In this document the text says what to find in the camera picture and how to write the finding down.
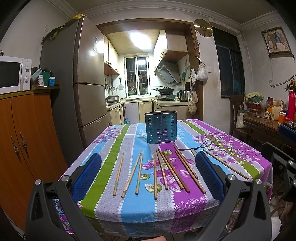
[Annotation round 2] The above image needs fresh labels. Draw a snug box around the blue lidded jar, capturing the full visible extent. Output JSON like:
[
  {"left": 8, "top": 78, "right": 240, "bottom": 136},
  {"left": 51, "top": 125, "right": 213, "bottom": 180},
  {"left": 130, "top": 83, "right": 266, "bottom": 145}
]
[{"left": 49, "top": 76, "right": 56, "bottom": 87}]

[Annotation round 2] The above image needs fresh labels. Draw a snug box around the white medicine bottle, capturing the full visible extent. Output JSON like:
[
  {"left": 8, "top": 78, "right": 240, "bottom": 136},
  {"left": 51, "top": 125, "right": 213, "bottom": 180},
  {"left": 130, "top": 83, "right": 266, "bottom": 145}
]
[{"left": 38, "top": 74, "right": 44, "bottom": 86}]

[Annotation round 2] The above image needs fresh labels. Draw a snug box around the framed wall picture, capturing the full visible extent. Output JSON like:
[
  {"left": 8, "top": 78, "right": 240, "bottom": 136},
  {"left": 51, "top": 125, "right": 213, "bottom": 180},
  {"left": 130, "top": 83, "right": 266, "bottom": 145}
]
[{"left": 261, "top": 27, "right": 292, "bottom": 58}]

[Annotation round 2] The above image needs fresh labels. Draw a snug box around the round gold wall clock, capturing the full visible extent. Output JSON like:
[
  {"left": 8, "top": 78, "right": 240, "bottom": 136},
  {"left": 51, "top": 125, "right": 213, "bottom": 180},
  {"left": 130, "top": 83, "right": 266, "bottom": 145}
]
[{"left": 194, "top": 19, "right": 213, "bottom": 37}]

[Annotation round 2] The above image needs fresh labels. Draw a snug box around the blue perforated utensil holder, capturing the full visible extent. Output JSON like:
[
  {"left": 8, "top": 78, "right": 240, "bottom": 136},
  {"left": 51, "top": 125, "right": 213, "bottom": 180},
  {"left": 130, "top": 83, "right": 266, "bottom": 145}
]
[{"left": 144, "top": 110, "right": 177, "bottom": 144}]

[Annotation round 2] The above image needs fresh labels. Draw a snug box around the white microwave oven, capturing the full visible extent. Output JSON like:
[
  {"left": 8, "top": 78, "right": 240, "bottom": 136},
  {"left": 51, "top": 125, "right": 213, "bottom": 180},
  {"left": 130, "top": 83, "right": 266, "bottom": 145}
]
[{"left": 0, "top": 56, "right": 32, "bottom": 94}]

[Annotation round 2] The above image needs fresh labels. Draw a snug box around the wooden chair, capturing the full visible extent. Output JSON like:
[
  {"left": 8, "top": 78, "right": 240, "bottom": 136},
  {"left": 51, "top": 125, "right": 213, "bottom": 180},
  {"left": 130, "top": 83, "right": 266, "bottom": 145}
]
[{"left": 229, "top": 94, "right": 249, "bottom": 142}]

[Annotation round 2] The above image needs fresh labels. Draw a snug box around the dark brown chopstick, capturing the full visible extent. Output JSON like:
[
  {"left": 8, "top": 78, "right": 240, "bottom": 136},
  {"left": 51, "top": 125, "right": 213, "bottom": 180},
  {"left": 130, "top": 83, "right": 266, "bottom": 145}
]
[
  {"left": 173, "top": 143, "right": 198, "bottom": 179},
  {"left": 160, "top": 151, "right": 190, "bottom": 193},
  {"left": 175, "top": 149, "right": 206, "bottom": 194}
]

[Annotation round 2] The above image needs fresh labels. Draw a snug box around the floral striped tablecloth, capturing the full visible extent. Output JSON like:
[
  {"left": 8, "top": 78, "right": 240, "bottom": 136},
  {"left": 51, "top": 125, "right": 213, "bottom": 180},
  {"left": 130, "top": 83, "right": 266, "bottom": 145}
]
[{"left": 66, "top": 119, "right": 273, "bottom": 237}]

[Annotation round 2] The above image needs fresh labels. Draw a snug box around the kitchen window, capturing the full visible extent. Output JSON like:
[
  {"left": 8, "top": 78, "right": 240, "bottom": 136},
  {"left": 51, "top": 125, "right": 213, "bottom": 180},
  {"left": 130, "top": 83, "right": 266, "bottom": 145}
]
[{"left": 125, "top": 55, "right": 150, "bottom": 97}]

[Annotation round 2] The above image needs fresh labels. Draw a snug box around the hanging white plastic bag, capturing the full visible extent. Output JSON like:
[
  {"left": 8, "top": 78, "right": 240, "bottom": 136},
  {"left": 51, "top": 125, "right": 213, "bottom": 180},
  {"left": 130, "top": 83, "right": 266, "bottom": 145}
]
[{"left": 196, "top": 62, "right": 208, "bottom": 81}]

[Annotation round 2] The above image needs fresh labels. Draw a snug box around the brown three-door refrigerator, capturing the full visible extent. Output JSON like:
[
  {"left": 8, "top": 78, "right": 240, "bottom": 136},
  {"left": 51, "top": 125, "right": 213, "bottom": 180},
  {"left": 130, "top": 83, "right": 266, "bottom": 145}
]
[{"left": 40, "top": 16, "right": 108, "bottom": 165}]

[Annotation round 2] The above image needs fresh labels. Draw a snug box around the steel electric kettle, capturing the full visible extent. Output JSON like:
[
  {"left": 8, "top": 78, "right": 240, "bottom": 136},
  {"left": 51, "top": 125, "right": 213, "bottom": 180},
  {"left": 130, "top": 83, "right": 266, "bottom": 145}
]
[{"left": 177, "top": 89, "right": 188, "bottom": 102}]

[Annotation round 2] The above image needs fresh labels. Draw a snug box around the blue water jug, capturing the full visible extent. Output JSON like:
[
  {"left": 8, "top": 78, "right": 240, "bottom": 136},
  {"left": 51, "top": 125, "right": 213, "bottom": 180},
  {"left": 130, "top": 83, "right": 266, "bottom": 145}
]
[{"left": 124, "top": 118, "right": 130, "bottom": 125}]

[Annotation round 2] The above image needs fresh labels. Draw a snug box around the light bamboo chopstick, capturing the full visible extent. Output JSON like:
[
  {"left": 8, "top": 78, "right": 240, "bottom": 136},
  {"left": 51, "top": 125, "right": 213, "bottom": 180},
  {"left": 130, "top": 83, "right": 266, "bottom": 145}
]
[
  {"left": 135, "top": 150, "right": 144, "bottom": 195},
  {"left": 121, "top": 152, "right": 142, "bottom": 198},
  {"left": 112, "top": 152, "right": 125, "bottom": 196},
  {"left": 203, "top": 149, "right": 249, "bottom": 180}
]

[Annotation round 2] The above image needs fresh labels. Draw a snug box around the black wok on stove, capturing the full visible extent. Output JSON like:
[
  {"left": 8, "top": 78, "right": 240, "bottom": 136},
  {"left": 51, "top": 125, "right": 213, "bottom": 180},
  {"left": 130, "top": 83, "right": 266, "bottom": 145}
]
[{"left": 151, "top": 87, "right": 174, "bottom": 95}]

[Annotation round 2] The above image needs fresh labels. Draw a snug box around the steel range hood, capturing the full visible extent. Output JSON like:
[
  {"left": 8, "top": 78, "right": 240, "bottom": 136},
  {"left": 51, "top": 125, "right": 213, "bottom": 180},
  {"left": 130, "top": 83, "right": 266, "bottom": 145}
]
[{"left": 154, "top": 61, "right": 181, "bottom": 85}]

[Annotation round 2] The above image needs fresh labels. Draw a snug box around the orange wooden cabinet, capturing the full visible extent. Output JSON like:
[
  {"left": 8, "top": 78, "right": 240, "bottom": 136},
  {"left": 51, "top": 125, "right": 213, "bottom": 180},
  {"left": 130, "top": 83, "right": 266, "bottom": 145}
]
[{"left": 1, "top": 90, "right": 67, "bottom": 230}]

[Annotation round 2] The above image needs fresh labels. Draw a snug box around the red thermos bottle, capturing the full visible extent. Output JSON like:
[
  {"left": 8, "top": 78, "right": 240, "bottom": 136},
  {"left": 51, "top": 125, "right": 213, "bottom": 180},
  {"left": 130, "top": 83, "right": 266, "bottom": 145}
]
[{"left": 287, "top": 90, "right": 295, "bottom": 121}]

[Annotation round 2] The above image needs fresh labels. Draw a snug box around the dark wooden side table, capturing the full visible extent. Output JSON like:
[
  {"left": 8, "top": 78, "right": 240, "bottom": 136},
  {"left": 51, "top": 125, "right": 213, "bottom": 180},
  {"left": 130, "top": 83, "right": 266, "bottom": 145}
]
[{"left": 243, "top": 112, "right": 295, "bottom": 151}]

